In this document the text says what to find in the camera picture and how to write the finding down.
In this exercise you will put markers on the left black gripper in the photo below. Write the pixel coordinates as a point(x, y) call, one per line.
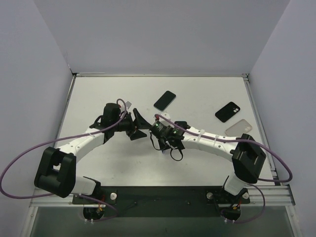
point(135, 126)

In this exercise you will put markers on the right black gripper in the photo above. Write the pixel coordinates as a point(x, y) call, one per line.
point(153, 131)

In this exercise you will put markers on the black smartphone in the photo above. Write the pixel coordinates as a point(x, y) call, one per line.
point(182, 124)

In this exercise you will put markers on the dark smartphone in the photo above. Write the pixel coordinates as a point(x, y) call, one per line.
point(164, 101)

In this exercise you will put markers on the black phone case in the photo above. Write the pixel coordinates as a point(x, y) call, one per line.
point(227, 112)

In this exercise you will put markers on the beige phone case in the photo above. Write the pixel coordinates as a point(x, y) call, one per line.
point(238, 128)

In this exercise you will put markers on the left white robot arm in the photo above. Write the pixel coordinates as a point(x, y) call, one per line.
point(57, 168)

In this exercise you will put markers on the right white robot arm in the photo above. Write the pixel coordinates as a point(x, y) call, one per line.
point(247, 157)

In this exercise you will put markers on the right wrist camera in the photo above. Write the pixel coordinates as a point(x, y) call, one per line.
point(164, 117)

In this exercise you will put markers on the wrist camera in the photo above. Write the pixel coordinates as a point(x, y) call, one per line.
point(164, 117)
point(125, 106)

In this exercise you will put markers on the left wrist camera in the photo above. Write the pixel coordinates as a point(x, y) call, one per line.
point(125, 106)

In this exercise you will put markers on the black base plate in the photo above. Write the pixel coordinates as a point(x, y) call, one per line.
point(168, 201)

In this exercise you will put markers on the aluminium front rail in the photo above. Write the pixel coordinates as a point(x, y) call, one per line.
point(274, 196)

